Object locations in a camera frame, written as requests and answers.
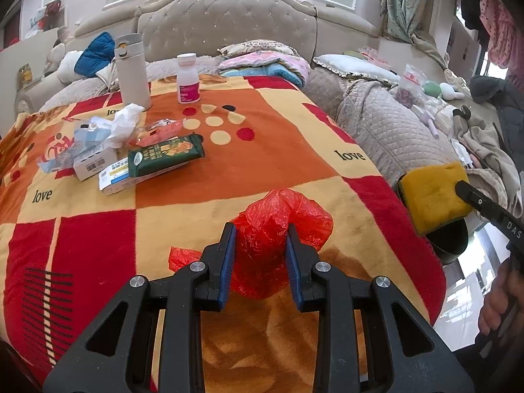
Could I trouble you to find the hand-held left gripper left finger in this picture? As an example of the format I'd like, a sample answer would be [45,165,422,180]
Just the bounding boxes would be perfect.
[43,222,237,393]

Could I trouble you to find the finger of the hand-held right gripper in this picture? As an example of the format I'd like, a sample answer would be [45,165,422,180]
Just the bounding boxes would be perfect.
[456,179,524,254]

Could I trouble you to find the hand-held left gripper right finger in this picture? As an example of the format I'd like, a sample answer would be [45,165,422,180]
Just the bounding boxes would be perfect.
[285,223,476,393]

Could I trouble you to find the red plastic bag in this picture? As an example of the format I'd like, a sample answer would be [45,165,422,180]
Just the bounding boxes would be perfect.
[169,188,333,300]

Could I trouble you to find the yellow sponge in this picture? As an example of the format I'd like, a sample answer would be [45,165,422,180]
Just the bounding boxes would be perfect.
[397,161,471,236]

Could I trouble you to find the black trash bin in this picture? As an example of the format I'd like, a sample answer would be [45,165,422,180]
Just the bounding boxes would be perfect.
[425,216,471,266]

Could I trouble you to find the white blue medicine box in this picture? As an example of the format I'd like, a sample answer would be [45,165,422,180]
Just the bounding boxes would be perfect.
[98,159,140,196]

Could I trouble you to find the person's right hand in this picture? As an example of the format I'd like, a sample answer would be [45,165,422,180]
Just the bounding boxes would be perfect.
[480,254,517,336]

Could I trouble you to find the beige crumpled clothes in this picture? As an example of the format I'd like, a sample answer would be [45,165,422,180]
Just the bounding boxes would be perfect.
[450,106,520,214]

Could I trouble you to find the lavender plastic gadget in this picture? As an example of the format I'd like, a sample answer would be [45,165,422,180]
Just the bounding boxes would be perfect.
[415,108,440,137]

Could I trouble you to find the white rabbit plush toy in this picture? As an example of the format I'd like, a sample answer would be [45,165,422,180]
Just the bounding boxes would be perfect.
[439,82,466,100]

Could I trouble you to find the beige quilted bedspread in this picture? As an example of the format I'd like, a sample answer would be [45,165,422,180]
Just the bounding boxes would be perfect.
[305,67,510,217]

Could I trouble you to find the red orange printed blanket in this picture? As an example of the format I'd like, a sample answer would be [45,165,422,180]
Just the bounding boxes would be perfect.
[0,74,448,393]

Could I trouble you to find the green snack bag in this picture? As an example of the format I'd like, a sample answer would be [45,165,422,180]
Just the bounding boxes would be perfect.
[128,132,205,178]

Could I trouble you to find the clear bag of pink items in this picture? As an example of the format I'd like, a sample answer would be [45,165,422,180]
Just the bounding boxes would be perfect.
[395,63,424,109]

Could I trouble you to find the white medicine box green print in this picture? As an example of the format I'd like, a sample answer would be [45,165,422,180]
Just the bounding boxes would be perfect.
[73,147,119,181]

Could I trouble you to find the pink hanging clothes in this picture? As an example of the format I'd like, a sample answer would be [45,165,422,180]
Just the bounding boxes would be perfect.
[479,0,524,70]

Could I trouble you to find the white crumpled tissue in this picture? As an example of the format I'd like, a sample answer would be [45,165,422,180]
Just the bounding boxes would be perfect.
[104,103,145,150]

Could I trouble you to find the white ruffled pillow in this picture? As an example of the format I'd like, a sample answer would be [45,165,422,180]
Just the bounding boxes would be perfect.
[312,53,401,85]

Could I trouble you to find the white pill bottle pink label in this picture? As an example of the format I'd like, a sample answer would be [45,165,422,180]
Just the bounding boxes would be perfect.
[176,53,200,105]

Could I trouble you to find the blue white plastic packet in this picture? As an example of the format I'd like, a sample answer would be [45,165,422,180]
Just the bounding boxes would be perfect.
[36,115,113,173]

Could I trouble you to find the pink blue folded blanket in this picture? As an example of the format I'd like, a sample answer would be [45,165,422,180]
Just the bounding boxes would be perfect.
[218,51,310,87]

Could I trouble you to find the green patterned curtain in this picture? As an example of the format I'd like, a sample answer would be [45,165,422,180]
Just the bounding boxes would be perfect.
[379,0,453,68]

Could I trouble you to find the white thermos bottle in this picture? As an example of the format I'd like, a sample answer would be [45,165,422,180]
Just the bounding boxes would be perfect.
[114,33,151,112]

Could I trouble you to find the patterned ruffled pillow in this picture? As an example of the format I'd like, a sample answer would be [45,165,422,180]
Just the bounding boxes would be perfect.
[216,40,299,60]

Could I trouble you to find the white crumpled garment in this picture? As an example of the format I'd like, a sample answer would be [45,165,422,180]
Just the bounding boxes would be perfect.
[95,59,120,91]

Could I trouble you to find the beige tufted headboard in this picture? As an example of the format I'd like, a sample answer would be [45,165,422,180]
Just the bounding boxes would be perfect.
[137,0,319,75]

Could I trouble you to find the blue jacket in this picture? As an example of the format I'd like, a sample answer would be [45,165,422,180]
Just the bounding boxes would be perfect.
[75,31,116,78]

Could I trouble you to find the cream plush toy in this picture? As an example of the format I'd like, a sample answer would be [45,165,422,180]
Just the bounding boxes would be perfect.
[43,43,68,75]

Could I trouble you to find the beige sofa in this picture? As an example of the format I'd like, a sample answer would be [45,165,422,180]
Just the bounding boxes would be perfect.
[14,8,142,109]

